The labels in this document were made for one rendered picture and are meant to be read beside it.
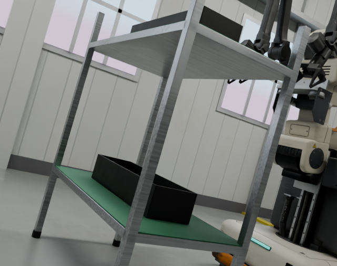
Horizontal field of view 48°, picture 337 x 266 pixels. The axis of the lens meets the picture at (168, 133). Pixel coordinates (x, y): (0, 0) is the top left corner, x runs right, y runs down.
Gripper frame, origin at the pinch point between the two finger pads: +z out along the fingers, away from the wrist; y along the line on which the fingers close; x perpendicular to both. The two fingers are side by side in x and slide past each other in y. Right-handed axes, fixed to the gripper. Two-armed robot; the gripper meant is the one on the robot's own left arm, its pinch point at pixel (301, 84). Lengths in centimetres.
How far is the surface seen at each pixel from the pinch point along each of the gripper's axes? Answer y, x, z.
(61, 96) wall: -225, -2, 48
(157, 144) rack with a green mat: 21, -52, 65
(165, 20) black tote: -21, -56, 21
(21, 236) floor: -62, -25, 124
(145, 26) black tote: -39, -54, 21
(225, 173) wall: -206, 191, -6
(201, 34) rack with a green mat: 19, -61, 33
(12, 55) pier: -222, -55, 50
